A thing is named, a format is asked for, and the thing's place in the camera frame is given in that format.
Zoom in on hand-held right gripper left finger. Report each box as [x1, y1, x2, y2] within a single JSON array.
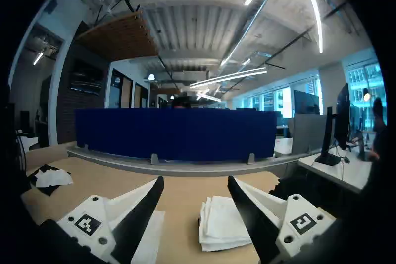
[[57, 176, 165, 264]]

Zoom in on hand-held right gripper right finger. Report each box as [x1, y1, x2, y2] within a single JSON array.
[[227, 175, 337, 264]]

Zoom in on white towel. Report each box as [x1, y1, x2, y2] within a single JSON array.
[[131, 210, 166, 264], [34, 169, 74, 188]]

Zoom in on heap of black towels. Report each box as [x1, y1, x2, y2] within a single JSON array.
[[268, 176, 313, 204]]

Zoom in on white desk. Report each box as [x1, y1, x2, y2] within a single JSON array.
[[297, 144, 377, 194]]

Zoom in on stack of white towels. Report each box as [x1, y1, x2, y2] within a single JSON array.
[[198, 195, 253, 252]]

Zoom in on grey desk partition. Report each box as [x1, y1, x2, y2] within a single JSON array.
[[288, 113, 329, 155]]

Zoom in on black monitor on stand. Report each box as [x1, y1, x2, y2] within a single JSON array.
[[315, 83, 352, 166]]

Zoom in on blue desk screen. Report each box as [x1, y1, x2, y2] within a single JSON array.
[[67, 108, 299, 175]]

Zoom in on black wall monitor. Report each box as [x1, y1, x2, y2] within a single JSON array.
[[70, 59, 105, 97]]

